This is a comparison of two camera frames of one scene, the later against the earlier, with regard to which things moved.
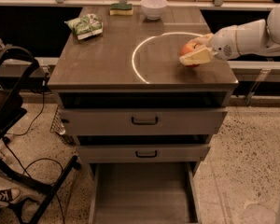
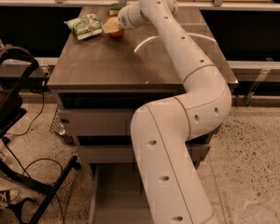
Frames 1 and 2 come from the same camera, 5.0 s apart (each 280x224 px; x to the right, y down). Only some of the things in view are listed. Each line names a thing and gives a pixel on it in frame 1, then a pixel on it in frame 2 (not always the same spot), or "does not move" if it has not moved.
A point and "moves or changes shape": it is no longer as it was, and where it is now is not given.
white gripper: [224, 43] to [123, 19]
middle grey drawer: [147, 153] does not move
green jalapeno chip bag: [86, 26] does not move
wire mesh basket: [57, 125] does not move
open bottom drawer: [144, 192] does not move
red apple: [189, 48] moves or changes shape
